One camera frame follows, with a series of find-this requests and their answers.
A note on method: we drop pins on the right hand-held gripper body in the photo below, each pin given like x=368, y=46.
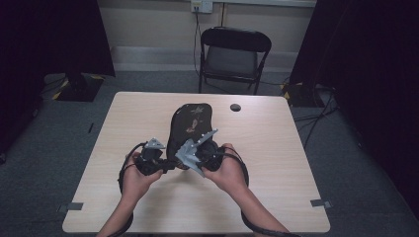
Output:
x=210, y=154

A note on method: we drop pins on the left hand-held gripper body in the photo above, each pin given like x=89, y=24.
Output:
x=150, y=161

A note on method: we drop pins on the person's left hand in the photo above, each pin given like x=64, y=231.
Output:
x=138, y=184

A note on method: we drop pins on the person's right hand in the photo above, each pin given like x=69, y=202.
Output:
x=227, y=174

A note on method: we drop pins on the black round table grommet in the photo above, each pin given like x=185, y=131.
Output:
x=235, y=107

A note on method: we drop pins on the small black floor strip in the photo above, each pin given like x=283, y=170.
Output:
x=91, y=127

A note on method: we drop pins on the grey tape strip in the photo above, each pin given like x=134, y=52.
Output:
x=74, y=206
x=319, y=203

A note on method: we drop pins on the black folding chair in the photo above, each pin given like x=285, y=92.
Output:
x=232, y=59

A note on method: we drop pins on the black stand base yellow tape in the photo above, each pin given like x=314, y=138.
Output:
x=301, y=95
x=80, y=90

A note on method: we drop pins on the black curtain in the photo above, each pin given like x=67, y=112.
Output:
x=49, y=49
x=372, y=82

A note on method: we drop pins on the white wall socket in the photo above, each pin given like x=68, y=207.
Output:
x=202, y=6

